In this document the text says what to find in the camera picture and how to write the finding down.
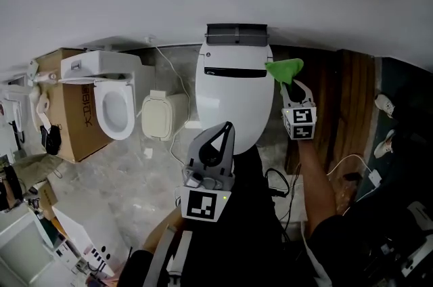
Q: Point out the beige trash bin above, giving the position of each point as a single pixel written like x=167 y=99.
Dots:
x=159 y=116

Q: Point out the person's black clothing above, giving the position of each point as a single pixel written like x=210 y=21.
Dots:
x=243 y=238

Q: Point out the small white paper scrap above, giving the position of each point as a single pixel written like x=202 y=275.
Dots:
x=148 y=153

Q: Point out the brown cardboard box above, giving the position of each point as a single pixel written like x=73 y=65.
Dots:
x=74 y=136

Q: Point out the olive cloth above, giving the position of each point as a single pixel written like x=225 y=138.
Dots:
x=35 y=169

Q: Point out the dark wooden board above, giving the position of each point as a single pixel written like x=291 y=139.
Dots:
x=341 y=109

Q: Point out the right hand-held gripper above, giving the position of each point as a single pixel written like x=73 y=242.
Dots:
x=301 y=123

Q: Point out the white panel with slots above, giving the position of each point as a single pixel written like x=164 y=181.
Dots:
x=83 y=241

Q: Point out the grey toilet rear unit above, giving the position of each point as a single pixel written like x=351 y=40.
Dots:
x=236 y=33

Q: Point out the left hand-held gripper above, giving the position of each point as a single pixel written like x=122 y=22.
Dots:
x=206 y=206

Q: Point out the white toilet seat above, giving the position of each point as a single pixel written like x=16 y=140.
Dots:
x=42 y=106

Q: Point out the white open toilet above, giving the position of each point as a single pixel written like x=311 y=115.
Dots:
x=111 y=103

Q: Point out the white toilet lid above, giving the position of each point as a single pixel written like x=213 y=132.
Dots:
x=233 y=103

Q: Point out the person's right forearm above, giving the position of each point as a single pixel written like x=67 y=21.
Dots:
x=316 y=184

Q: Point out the black bag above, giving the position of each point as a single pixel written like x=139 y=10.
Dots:
x=51 y=140

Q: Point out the white cabinet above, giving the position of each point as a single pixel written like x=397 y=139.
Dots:
x=20 y=245

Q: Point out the green cloth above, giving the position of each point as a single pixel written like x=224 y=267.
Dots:
x=285 y=70

